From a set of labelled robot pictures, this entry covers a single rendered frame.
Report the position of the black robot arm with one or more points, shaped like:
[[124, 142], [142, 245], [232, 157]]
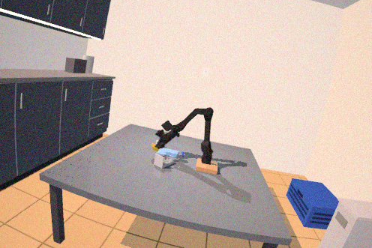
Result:
[[175, 129]]

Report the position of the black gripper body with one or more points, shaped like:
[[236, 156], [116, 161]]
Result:
[[167, 137]]

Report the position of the light blue placemat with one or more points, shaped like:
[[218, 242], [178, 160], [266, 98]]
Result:
[[168, 152]]

